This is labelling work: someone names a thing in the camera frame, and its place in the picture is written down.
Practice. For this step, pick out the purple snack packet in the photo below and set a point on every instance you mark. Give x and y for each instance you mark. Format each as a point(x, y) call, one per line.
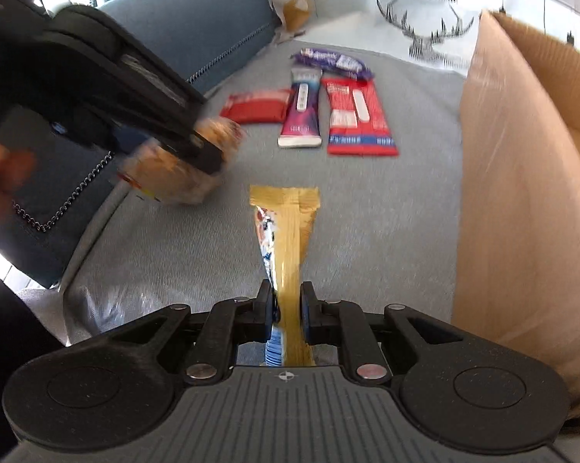
point(328, 61)

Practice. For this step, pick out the brown snack packet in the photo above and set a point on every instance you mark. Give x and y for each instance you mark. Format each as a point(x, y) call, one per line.
point(169, 178)

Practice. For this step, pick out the grey deer printed sofa cover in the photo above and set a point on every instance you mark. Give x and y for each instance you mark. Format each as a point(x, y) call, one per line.
point(367, 212)

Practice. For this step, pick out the pink purple tube packet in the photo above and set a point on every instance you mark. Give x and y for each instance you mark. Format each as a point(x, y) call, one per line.
point(300, 111)

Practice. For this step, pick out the person's left hand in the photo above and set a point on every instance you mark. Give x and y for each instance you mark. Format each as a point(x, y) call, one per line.
point(0, 169)

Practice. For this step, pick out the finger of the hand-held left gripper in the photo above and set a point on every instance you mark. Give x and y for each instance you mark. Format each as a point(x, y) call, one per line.
point(164, 87)
point(200, 154)

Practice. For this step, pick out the large red snack packet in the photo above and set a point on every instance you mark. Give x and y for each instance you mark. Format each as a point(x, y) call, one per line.
point(357, 115)

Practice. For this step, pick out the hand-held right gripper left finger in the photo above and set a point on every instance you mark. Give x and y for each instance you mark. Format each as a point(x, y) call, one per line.
point(270, 311)

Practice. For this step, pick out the small red snack packet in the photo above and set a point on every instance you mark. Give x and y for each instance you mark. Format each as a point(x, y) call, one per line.
point(256, 106)

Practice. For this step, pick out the cardboard box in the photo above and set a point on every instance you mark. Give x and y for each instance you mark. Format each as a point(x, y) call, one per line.
point(521, 202)

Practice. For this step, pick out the yellow snack packet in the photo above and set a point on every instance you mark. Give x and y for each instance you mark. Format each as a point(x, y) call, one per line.
point(290, 241)

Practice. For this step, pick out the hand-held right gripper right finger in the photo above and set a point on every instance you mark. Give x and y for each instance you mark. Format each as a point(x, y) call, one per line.
point(305, 313)

